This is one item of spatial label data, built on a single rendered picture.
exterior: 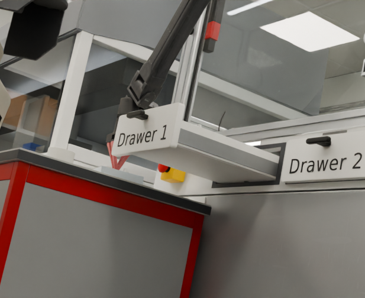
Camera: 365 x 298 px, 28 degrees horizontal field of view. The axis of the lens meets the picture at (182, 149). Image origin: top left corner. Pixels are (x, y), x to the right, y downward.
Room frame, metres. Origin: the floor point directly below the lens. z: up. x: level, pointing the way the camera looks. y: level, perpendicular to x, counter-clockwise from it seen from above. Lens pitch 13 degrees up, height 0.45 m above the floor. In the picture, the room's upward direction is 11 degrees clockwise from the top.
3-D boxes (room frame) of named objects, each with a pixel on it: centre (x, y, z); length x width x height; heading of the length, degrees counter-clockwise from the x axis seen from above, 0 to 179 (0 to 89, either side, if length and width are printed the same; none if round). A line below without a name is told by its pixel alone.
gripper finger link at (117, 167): (2.05, 0.17, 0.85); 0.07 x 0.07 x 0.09; 23
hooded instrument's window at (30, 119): (3.60, 0.44, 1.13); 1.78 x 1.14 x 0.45; 32
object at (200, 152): (1.91, -0.08, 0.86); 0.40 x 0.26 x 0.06; 122
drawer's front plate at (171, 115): (1.80, 0.10, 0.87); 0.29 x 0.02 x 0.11; 32
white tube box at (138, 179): (2.04, 0.16, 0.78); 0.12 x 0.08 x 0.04; 110
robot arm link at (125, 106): (2.04, 0.17, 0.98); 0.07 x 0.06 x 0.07; 134
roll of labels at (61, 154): (1.89, 0.30, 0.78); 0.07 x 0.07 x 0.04
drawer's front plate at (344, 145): (1.70, -0.34, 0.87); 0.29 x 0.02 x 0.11; 32
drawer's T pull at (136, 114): (1.78, 0.12, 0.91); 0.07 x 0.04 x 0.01; 32
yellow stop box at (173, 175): (2.24, 0.01, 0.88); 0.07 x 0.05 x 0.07; 32
